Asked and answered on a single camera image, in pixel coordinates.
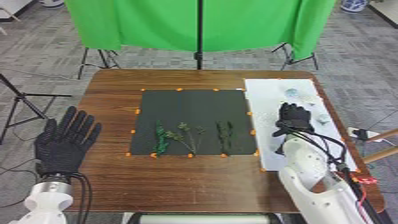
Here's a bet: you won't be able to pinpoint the blue and white vase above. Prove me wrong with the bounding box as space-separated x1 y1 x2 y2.
39 0 66 9
339 0 371 14

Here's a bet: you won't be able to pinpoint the black cable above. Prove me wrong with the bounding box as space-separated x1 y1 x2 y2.
293 130 352 171

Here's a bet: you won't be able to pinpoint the black tripod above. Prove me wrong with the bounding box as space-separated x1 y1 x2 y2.
0 73 73 145

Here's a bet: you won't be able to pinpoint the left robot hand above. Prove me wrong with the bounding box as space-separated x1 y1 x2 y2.
32 105 105 177

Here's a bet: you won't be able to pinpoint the dark mat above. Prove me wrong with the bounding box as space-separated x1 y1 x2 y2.
128 89 259 157

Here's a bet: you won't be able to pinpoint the white sheet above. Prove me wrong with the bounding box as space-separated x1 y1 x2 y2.
243 78 361 173

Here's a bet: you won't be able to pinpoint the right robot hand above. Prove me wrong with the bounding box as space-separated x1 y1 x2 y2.
270 102 318 138

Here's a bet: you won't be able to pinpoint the wooden chair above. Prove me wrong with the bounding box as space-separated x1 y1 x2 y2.
361 127 398 165

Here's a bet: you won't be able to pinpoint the black stand pole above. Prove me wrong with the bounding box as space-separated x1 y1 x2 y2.
192 0 206 71

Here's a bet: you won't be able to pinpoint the black backdrop stand legs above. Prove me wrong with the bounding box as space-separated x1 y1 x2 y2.
76 46 124 81
270 42 321 71

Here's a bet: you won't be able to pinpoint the thin green sprig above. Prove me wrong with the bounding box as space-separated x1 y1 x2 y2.
192 125 208 150

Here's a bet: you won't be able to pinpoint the pale grey bar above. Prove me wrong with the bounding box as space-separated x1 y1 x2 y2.
126 213 281 224

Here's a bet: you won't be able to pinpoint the dark green sprig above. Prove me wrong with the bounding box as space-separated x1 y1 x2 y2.
215 120 238 155

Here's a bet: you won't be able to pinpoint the white flower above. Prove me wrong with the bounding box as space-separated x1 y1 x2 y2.
314 113 332 126

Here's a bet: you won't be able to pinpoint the bright green sprig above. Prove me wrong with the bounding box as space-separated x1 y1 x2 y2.
151 119 170 158

